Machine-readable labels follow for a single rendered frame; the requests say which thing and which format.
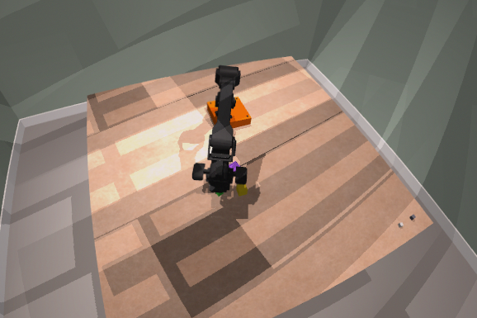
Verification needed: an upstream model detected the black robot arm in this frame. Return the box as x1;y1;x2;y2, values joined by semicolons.
207;65;241;193

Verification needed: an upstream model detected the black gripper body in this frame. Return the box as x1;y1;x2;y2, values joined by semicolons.
192;163;248;184

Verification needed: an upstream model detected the purple block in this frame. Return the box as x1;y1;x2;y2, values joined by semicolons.
229;161;241;172

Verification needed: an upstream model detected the olive yellow cube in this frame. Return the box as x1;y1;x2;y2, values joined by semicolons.
236;184;248;196

